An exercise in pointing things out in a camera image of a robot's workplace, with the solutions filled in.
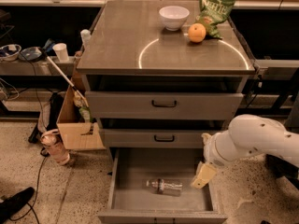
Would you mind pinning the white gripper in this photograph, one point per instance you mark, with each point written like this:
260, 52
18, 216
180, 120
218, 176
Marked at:
212, 150

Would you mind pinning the black shoe left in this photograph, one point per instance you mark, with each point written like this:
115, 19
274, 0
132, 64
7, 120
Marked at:
14, 204

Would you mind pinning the white ceramic bowl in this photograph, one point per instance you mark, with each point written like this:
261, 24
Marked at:
173, 17

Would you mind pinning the white paper cup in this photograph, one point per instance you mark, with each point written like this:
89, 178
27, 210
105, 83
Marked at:
61, 52

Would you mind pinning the top grey drawer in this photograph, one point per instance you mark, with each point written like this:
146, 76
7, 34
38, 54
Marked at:
163, 105

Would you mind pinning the grey drawer cabinet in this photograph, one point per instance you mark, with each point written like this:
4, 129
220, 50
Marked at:
130, 50

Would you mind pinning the white bowl on shelf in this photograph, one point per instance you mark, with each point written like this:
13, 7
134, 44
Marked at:
10, 52

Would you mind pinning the cardboard box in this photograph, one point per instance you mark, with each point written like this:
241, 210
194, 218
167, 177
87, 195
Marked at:
75, 132

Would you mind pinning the white bottle beside cabinet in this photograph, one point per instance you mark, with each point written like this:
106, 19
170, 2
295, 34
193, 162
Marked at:
85, 37

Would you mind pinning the green chips bag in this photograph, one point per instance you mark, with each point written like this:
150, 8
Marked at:
212, 13

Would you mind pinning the dark plate on shelf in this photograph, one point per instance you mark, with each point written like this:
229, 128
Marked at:
32, 54

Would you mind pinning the clear plastic water bottle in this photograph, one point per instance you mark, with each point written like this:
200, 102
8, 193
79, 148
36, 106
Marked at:
165, 187

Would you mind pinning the white grabber stick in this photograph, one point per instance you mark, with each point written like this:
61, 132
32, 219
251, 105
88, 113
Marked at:
71, 84

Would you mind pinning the person leg and shoe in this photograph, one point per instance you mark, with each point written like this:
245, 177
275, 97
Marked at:
281, 168

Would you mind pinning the bottom grey open drawer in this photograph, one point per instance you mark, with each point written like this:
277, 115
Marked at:
130, 201

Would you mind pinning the middle grey drawer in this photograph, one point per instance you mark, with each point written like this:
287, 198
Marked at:
153, 138

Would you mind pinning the orange fruit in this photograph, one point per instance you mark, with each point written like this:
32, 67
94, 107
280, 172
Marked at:
197, 33

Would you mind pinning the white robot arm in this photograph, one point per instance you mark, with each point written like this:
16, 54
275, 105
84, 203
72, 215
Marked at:
248, 136

